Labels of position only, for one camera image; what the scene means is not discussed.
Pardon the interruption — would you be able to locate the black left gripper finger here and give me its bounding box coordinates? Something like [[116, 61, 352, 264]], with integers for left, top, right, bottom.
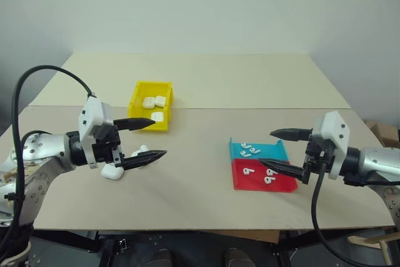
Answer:
[[112, 118, 157, 131], [121, 149, 168, 171]]

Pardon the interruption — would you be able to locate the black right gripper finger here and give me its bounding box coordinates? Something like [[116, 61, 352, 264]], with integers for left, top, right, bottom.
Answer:
[[269, 128, 313, 143], [258, 159, 306, 183]]

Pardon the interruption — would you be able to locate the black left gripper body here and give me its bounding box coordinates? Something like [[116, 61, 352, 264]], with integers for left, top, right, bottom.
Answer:
[[90, 122, 126, 168]]

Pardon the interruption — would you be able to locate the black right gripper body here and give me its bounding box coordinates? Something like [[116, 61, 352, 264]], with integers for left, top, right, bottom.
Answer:
[[302, 129, 338, 186]]

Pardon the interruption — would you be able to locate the yellow plastic bin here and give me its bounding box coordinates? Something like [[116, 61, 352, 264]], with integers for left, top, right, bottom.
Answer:
[[127, 81, 174, 132]]

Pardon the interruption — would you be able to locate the brown cardboard box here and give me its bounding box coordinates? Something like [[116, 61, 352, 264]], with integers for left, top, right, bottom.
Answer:
[[364, 119, 400, 149]]

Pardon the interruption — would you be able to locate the blue plastic tray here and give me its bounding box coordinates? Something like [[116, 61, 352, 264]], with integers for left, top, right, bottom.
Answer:
[[229, 137, 290, 162]]

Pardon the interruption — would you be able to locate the red plastic tray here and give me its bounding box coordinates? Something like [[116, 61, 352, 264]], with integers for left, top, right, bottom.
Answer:
[[231, 158, 299, 193]]

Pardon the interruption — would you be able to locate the light wooden chair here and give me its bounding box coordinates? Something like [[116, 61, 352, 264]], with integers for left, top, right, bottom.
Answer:
[[346, 228, 400, 266]]

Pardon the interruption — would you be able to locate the dark rounded shape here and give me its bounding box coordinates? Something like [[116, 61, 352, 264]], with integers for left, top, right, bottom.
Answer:
[[224, 247, 253, 267], [146, 248, 173, 267]]

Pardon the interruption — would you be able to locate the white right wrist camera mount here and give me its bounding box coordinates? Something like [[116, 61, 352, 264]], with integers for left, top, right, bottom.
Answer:
[[311, 111, 349, 180]]

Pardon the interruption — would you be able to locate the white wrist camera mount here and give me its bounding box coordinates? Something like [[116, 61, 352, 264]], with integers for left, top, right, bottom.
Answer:
[[77, 95, 114, 169], [311, 111, 349, 180]]

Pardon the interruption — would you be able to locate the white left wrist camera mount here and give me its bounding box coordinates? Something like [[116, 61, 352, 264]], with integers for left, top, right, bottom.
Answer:
[[77, 95, 114, 169]]

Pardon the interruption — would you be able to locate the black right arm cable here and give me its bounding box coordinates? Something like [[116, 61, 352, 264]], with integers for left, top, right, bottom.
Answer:
[[311, 160, 349, 267]]

